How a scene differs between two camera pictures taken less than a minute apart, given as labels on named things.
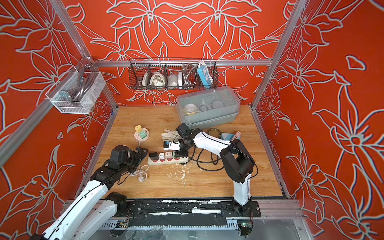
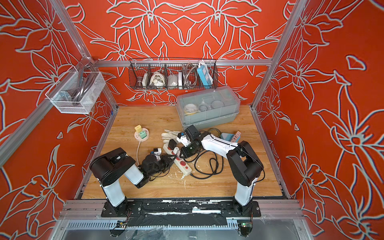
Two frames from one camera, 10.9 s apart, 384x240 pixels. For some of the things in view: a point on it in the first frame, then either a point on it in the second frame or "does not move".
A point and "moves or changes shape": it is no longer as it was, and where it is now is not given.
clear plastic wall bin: x=73 y=91 does not move
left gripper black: x=138 y=158 to x=165 y=163
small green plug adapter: x=143 y=134 does not move
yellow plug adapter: x=138 y=128 does not move
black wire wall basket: x=173 y=73 does not move
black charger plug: x=153 y=155 moves or changes shape
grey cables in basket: x=189 y=75 does not move
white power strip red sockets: x=170 y=160 moves or changes shape
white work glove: x=170 y=136 does not move
